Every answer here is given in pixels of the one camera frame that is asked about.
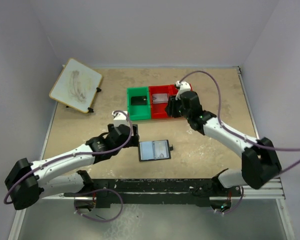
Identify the black card holder wallet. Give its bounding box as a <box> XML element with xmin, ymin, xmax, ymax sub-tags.
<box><xmin>138</xmin><ymin>139</ymin><xmax>174</xmax><ymax>162</ymax></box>

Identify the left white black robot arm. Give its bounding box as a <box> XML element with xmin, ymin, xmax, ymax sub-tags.
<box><xmin>3</xmin><ymin>124</ymin><xmax>140</xmax><ymax>210</ymax></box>

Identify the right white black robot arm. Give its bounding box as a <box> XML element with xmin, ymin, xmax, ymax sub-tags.
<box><xmin>165</xmin><ymin>91</ymin><xmax>282</xmax><ymax>196</ymax></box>

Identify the silver card in red bin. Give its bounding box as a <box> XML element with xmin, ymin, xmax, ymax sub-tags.
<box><xmin>152</xmin><ymin>93</ymin><xmax>169</xmax><ymax>104</ymax></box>

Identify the black card in green bin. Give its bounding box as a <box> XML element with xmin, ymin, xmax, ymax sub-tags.
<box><xmin>130</xmin><ymin>95</ymin><xmax>148</xmax><ymax>106</ymax></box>

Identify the right red plastic bin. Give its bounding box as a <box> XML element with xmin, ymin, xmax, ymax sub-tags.
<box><xmin>169</xmin><ymin>82</ymin><xmax>192</xmax><ymax>96</ymax></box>

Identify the red plastic bin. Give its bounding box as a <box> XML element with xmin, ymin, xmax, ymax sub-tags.
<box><xmin>169</xmin><ymin>82</ymin><xmax>192</xmax><ymax>96</ymax></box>
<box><xmin>148</xmin><ymin>84</ymin><xmax>171</xmax><ymax>119</ymax></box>

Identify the middle red plastic bin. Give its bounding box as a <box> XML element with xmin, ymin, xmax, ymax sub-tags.
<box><xmin>148</xmin><ymin>84</ymin><xmax>171</xmax><ymax>119</ymax></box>

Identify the green plastic bin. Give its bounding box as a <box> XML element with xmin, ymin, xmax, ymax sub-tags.
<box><xmin>126</xmin><ymin>86</ymin><xmax>151</xmax><ymax>121</ymax></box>

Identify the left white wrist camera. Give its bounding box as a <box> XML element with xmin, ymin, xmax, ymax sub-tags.
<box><xmin>112</xmin><ymin>111</ymin><xmax>129</xmax><ymax>127</ymax></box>

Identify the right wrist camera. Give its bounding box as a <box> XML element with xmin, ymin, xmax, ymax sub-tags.
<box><xmin>174</xmin><ymin>80</ymin><xmax>192</xmax><ymax>101</ymax></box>

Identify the small whiteboard with wooden frame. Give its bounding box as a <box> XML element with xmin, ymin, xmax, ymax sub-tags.
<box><xmin>49</xmin><ymin>58</ymin><xmax>103</xmax><ymax>114</ymax></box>

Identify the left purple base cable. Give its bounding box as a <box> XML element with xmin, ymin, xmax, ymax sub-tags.
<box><xmin>73</xmin><ymin>187</ymin><xmax>125</xmax><ymax>223</ymax></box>

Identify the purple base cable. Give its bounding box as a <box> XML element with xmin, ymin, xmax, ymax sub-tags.
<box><xmin>213</xmin><ymin>186</ymin><xmax>245</xmax><ymax>216</ymax></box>
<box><xmin>73</xmin><ymin>187</ymin><xmax>125</xmax><ymax>223</ymax></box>

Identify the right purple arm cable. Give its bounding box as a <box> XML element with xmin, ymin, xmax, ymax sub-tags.
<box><xmin>176</xmin><ymin>70</ymin><xmax>300</xmax><ymax>173</ymax></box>

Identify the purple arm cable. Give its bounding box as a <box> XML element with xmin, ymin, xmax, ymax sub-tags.
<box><xmin>3</xmin><ymin>109</ymin><xmax>134</xmax><ymax>205</ymax></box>
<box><xmin>176</xmin><ymin>70</ymin><xmax>300</xmax><ymax>173</ymax></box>

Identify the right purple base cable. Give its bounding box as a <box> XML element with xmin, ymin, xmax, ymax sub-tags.
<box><xmin>213</xmin><ymin>186</ymin><xmax>245</xmax><ymax>216</ymax></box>

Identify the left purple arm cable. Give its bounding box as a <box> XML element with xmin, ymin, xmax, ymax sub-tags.
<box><xmin>3</xmin><ymin>109</ymin><xmax>134</xmax><ymax>205</ymax></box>

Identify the aluminium frame rail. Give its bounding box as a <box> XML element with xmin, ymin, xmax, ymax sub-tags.
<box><xmin>42</xmin><ymin>176</ymin><xmax>286</xmax><ymax>200</ymax></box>

